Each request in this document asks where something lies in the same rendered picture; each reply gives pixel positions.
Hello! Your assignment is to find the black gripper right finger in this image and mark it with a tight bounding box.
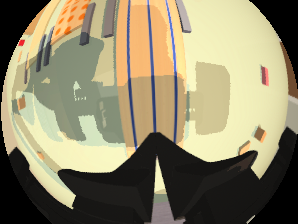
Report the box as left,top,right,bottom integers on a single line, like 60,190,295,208
156,132,258,221

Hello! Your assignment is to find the pink rectangular block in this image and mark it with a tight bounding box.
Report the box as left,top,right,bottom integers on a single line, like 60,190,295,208
261,67,269,85

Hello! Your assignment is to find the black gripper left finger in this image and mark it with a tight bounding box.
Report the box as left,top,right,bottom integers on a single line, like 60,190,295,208
57,132,157,224

